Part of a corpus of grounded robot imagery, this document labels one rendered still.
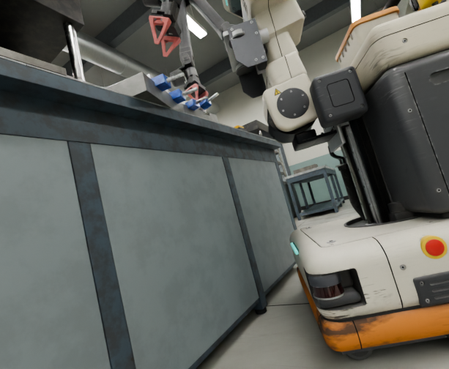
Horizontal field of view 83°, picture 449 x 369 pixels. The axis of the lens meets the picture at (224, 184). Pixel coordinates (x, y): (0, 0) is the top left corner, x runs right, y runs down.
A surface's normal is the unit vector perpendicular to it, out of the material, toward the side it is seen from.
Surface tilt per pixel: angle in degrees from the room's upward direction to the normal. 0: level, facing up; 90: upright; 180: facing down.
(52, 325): 90
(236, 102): 90
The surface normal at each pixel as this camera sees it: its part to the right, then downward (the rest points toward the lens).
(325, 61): -0.47, 0.02
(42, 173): 0.81, -0.28
